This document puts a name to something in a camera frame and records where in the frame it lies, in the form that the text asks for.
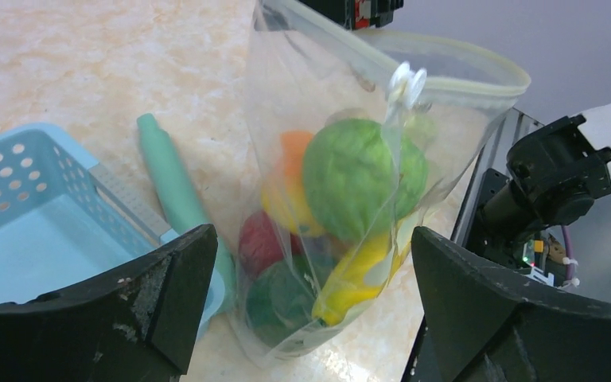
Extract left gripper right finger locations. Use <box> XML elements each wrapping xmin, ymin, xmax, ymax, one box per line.
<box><xmin>411</xmin><ymin>227</ymin><xmax>611</xmax><ymax>381</ymax></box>

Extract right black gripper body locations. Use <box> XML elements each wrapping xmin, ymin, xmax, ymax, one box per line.
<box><xmin>301</xmin><ymin>0</ymin><xmax>404</xmax><ymax>30</ymax></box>

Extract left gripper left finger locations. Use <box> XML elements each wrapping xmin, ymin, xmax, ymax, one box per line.
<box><xmin>0</xmin><ymin>224</ymin><xmax>217</xmax><ymax>381</ymax></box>

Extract clear zip top bag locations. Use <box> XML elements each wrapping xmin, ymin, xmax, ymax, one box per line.
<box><xmin>232</xmin><ymin>1</ymin><xmax>531</xmax><ymax>367</ymax></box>

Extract yellow banana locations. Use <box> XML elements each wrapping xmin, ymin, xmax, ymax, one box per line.
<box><xmin>311</xmin><ymin>211</ymin><xmax>424</xmax><ymax>326</ymax></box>

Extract green lime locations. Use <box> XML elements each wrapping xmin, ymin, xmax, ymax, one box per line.
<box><xmin>246</xmin><ymin>254</ymin><xmax>336</xmax><ymax>353</ymax></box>

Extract red apple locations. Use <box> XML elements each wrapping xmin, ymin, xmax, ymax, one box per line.
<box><xmin>238</xmin><ymin>210</ymin><xmax>304</xmax><ymax>281</ymax></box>

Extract light blue plastic basket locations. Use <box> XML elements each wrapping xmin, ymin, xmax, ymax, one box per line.
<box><xmin>0</xmin><ymin>123</ymin><xmax>225</xmax><ymax>343</ymax></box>

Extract orange yellow mango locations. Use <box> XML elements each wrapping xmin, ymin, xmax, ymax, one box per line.
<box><xmin>261</xmin><ymin>130</ymin><xmax>325</xmax><ymax>237</ymax></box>

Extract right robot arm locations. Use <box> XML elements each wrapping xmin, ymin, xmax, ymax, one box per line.
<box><xmin>264</xmin><ymin>1</ymin><xmax>611</xmax><ymax>244</ymax></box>

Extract teal foam roller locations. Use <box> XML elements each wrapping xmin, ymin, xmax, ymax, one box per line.
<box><xmin>136</xmin><ymin>113</ymin><xmax>238</xmax><ymax>314</ymax></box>

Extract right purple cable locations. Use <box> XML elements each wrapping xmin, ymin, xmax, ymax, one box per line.
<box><xmin>561</xmin><ymin>225</ymin><xmax>575</xmax><ymax>283</ymax></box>

